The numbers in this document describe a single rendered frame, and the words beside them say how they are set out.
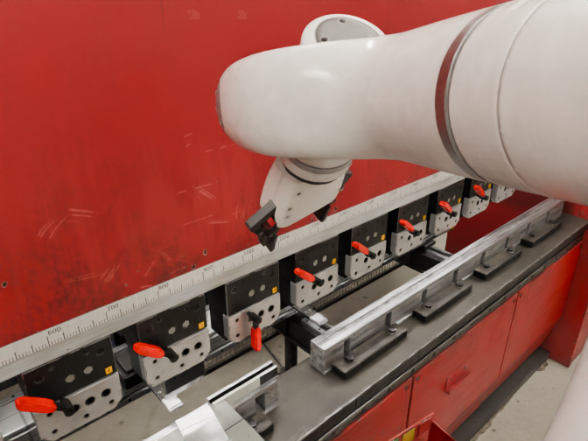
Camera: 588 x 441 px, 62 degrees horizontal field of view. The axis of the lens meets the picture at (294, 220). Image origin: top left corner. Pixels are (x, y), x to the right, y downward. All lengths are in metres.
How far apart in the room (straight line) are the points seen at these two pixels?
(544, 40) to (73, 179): 0.72
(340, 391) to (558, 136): 1.32
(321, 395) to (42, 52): 1.09
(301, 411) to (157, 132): 0.87
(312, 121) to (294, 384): 1.19
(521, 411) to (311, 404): 1.60
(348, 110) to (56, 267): 0.63
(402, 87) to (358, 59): 0.07
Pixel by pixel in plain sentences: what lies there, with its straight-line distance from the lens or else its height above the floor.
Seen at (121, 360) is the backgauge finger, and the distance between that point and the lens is 1.39.
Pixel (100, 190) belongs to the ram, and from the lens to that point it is 0.84.
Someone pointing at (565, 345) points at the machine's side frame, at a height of 0.14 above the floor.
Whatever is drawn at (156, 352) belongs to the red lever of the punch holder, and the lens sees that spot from 0.98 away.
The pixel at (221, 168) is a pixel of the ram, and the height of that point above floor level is 1.60.
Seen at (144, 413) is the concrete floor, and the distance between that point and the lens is 2.70.
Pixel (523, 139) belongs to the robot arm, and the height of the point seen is 1.86.
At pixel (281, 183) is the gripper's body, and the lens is 0.56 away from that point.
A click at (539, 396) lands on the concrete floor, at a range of 2.96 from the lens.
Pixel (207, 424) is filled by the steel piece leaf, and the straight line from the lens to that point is 1.23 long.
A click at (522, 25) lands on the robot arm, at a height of 1.90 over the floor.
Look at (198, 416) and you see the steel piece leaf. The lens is 1.25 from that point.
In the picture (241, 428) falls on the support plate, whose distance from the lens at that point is 1.22.
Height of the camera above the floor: 1.91
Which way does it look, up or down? 26 degrees down
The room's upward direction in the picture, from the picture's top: straight up
